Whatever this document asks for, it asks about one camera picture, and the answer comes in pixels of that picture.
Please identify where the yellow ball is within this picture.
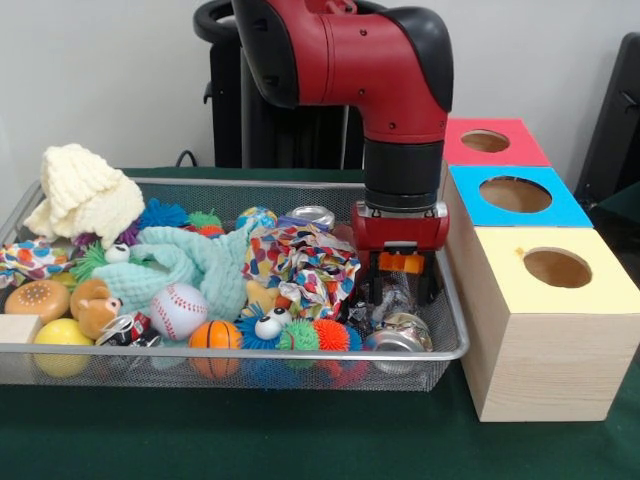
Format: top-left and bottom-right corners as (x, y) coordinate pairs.
(33, 318), (96, 377)

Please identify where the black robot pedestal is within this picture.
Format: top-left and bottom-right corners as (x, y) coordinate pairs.
(193, 0), (401, 170)

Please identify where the silver mesh bin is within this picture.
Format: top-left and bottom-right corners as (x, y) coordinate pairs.
(0, 175), (470, 392)

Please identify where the light blue muslin cloth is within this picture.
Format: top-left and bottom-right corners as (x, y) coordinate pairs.
(92, 224), (256, 324)

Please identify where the cream muslin cloth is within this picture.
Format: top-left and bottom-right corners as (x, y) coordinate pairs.
(23, 143), (146, 250)

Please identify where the wooden box with three holes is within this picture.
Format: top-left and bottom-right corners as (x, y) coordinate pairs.
(439, 117), (640, 424)

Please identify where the brown monkey plush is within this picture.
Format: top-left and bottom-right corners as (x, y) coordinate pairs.
(69, 278), (124, 341)

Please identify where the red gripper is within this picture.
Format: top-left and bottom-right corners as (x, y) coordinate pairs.
(351, 201), (450, 306)

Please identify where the small orange basketball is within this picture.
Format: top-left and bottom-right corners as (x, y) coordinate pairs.
(188, 319), (244, 379)

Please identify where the polka dot paper napkin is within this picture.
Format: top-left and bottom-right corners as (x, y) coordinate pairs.
(243, 224), (362, 321)

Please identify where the small white baseball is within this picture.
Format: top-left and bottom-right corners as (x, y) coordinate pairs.
(149, 283), (210, 341)

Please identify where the blue spiky ball with eyes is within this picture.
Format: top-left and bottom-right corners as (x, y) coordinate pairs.
(234, 305), (294, 351)

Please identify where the dark green table cloth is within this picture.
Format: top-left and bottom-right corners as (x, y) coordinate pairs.
(584, 182), (640, 251)
(0, 167), (640, 480)

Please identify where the orange plastic toy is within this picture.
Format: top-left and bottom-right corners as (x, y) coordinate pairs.
(378, 252), (424, 275)

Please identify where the black panel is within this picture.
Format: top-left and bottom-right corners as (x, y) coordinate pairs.
(574, 32), (640, 201)

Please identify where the crushed clear water bottle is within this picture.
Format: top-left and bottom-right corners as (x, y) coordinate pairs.
(357, 272), (424, 321)

